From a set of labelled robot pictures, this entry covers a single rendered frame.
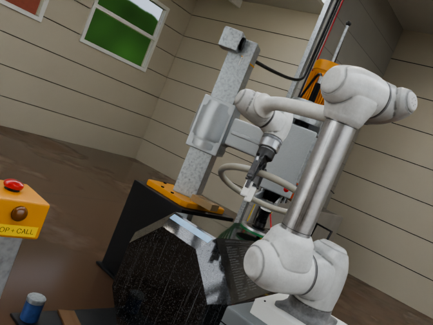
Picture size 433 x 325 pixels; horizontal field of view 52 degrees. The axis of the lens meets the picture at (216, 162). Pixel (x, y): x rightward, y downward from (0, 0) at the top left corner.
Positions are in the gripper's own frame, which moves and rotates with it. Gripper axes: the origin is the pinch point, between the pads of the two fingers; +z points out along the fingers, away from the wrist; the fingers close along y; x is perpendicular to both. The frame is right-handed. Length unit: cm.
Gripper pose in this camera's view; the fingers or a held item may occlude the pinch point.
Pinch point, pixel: (247, 192)
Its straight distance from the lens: 186.4
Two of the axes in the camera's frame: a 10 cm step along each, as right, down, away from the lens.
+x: -8.6, -2.9, 4.2
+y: 2.8, 4.3, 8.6
